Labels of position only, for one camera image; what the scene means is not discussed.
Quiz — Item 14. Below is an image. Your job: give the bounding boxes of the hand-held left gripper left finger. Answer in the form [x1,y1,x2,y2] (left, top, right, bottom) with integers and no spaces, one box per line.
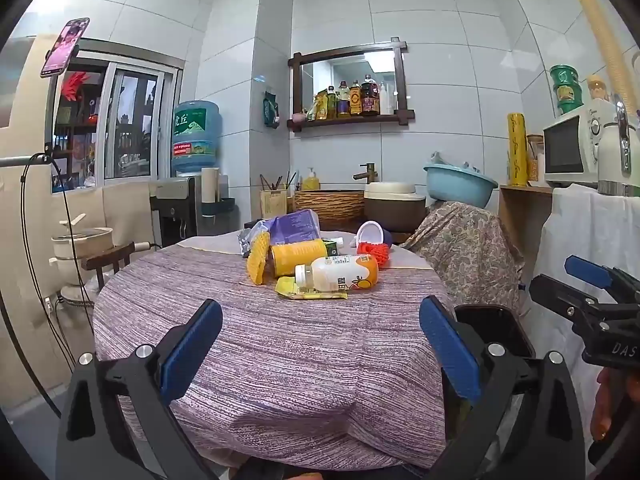
[55,298,224,480]

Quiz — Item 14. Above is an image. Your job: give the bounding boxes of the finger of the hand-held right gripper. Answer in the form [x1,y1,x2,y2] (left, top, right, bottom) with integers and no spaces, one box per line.
[564,255,640,307]
[529,274,603,322]

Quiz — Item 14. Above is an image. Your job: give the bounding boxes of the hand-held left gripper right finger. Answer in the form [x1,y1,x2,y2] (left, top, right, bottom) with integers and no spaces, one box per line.
[419,295,586,480]

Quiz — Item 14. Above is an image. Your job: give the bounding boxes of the dark brown trash bin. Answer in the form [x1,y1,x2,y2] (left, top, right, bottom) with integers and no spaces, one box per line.
[454,304,536,361]

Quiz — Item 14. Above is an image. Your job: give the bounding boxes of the yellow wrapper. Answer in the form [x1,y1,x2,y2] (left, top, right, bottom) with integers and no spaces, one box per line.
[275,276,348,301]

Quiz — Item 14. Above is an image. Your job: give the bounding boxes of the silver foil wrapper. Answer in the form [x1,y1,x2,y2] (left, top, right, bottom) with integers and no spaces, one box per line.
[236,227,261,257]

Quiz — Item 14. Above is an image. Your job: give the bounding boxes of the red foam fruit net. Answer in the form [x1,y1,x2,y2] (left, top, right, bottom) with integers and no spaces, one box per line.
[356,241,392,271]

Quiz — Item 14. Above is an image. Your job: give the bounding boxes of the yellow drink can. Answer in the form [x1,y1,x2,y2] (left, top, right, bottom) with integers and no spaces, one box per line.
[270,239,328,278]

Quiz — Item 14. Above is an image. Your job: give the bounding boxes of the white and orange bottle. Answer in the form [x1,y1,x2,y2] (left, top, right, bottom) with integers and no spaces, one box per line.
[294,254,380,293]

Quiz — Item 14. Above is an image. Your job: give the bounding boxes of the white plastic cup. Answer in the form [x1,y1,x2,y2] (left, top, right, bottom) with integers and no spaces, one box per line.
[356,220,385,246]

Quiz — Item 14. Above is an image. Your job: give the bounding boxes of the purple snack packet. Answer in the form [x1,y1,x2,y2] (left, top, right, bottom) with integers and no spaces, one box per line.
[255,209,322,248]

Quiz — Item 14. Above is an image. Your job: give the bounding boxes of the person's right hand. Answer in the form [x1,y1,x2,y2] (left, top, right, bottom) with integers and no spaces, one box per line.
[590,367,627,443]

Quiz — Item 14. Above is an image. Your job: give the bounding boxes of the white cloth cover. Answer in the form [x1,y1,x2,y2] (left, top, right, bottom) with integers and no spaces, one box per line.
[520,183,640,431]

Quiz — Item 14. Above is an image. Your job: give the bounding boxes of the wooden cabinet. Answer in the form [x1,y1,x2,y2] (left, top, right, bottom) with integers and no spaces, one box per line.
[498,184,556,281]

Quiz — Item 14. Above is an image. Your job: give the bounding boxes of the paisley patterned cloth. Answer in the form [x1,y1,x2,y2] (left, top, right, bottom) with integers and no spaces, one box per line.
[400,201,526,311]

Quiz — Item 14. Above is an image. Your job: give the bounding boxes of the white electric kettle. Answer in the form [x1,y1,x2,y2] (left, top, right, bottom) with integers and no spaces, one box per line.
[597,95,640,197]

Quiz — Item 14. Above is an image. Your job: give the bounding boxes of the white microwave oven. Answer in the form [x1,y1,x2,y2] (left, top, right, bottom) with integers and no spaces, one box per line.
[542,105,618,190]

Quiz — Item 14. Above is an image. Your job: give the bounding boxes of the dark wooden chair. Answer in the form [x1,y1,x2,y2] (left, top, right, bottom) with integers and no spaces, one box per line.
[82,242,136,291]

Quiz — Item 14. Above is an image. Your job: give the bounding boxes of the glass jar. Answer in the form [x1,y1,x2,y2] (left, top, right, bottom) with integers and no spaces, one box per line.
[526,134,545,183]

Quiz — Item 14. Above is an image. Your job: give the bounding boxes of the yellow wrap roll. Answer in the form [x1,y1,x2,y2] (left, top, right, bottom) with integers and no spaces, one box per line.
[507,112,528,187]

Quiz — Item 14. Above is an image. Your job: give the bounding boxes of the black water dispenser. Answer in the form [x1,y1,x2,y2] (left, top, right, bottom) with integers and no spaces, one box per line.
[150,175,236,248]

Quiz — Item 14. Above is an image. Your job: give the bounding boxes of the beige cloth cover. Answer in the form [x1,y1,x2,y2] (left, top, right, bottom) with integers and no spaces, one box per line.
[50,182,153,261]

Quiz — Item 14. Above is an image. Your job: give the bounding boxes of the beige and brown cooker pot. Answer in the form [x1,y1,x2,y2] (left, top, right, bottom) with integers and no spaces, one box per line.
[363,181,427,233]

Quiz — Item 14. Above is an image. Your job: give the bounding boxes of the stacked cream cooking pots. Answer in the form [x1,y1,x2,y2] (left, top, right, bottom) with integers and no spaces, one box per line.
[49,214,115,301]

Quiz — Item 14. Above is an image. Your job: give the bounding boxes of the light blue plastic basin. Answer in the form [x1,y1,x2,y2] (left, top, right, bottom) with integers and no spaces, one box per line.
[423,152,499,209]

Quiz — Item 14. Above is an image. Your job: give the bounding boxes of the stack of white paper cups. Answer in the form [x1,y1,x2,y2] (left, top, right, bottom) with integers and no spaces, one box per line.
[201,167,221,216]

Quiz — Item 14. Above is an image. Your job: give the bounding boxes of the beige chopstick holder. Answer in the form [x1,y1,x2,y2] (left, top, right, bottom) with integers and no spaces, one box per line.
[260,189,288,221]

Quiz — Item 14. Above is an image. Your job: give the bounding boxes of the bunch of dark chopsticks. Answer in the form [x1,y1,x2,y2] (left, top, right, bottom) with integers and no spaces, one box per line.
[259,171,298,192]

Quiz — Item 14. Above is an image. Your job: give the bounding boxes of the grey rag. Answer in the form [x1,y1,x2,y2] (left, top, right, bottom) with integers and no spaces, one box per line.
[429,150,482,170]

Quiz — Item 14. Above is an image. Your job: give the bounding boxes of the woven wicker basket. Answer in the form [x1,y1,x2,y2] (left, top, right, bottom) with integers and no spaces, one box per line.
[294,189,366,226]

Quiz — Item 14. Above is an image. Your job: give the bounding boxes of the blue water jug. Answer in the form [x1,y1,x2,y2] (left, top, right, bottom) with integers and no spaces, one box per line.
[171,100,221,173]

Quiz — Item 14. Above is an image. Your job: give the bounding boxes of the tall stack of yellow cups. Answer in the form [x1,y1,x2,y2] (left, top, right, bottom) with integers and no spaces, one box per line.
[571,0,638,116]

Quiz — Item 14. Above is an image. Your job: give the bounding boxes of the sliding glass window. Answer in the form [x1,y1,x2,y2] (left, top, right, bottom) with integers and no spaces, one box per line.
[50,50,183,193]

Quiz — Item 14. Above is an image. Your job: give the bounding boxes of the large dark sauce bottle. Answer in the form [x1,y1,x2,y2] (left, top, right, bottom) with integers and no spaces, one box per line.
[361,75,380,116]

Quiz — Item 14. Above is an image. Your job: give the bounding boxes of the yellow seasoning packet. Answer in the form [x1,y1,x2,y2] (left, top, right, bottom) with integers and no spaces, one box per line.
[307,91,328,122]

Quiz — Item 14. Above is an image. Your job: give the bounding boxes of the black phone stand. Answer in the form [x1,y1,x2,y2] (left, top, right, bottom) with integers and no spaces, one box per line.
[0,42,81,168]

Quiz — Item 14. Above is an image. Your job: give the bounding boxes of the wooden framed mirror shelf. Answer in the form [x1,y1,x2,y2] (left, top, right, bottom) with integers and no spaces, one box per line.
[287,36,416,133]

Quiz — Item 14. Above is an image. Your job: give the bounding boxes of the smartphone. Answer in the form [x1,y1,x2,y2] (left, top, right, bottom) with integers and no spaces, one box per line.
[40,17,91,78]

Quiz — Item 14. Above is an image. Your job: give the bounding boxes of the teal wall rack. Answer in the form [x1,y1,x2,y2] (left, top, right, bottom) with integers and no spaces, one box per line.
[202,197,236,217]

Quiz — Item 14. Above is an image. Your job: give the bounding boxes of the black cable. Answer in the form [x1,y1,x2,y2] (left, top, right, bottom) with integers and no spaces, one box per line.
[20,152,83,366]

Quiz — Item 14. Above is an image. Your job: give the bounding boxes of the green wall packet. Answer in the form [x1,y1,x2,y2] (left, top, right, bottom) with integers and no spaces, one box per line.
[263,91,280,128]

